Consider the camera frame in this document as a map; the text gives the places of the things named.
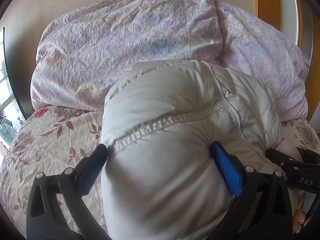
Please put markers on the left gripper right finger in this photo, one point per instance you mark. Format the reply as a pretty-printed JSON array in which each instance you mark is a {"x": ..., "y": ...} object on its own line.
[{"x": 261, "y": 208}]

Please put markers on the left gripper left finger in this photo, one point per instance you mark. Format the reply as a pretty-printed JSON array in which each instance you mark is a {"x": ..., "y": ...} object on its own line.
[{"x": 45, "y": 220}]

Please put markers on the white puffy down jacket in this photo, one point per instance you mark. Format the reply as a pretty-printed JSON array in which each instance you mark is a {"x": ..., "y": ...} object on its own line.
[{"x": 159, "y": 122}]

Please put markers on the person's right hand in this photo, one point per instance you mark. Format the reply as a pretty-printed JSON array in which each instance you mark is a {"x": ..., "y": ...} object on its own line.
[{"x": 299, "y": 218}]

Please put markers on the cream red floral bedspread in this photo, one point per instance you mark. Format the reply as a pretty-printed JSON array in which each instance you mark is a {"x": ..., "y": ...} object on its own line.
[{"x": 55, "y": 138}]

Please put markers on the pink floral pillow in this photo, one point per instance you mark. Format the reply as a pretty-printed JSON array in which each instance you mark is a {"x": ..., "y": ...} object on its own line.
[
  {"x": 258, "y": 49},
  {"x": 83, "y": 53}
]

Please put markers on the wooden headboard shelf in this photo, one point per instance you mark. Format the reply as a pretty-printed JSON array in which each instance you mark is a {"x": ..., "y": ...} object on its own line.
[{"x": 299, "y": 21}]

